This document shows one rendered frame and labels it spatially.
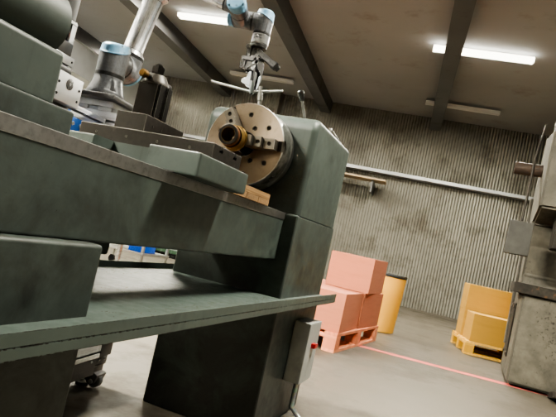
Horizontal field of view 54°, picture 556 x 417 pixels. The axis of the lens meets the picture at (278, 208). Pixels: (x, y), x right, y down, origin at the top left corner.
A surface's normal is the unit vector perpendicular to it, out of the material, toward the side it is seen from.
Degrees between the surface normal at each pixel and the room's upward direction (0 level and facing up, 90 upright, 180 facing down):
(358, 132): 90
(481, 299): 90
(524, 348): 90
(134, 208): 90
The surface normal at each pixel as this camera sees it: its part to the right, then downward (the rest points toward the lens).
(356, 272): -0.37, -0.13
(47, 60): 0.92, 0.18
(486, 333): -0.14, -0.08
